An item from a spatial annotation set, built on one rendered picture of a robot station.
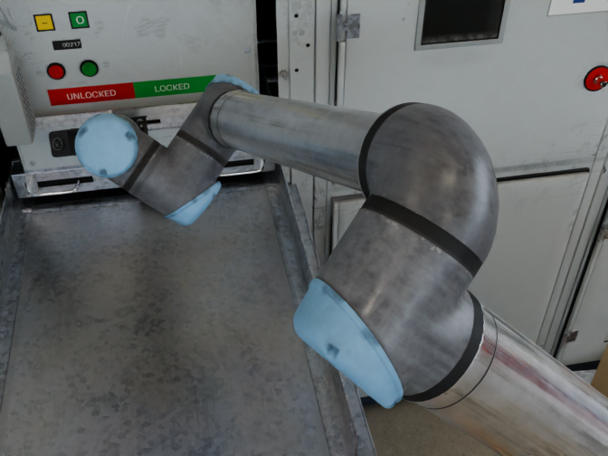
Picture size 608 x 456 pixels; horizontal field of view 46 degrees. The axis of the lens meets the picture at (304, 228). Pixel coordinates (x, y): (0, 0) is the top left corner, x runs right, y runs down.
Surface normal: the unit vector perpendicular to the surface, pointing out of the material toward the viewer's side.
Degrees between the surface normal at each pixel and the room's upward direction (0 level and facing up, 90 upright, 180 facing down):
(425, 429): 0
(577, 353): 90
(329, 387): 0
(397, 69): 90
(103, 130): 57
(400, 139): 36
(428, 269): 53
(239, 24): 90
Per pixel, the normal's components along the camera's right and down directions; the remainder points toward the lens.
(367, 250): -0.50, -0.39
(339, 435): 0.00, -0.76
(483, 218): 0.66, -0.01
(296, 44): 0.18, 0.64
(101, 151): 0.08, 0.12
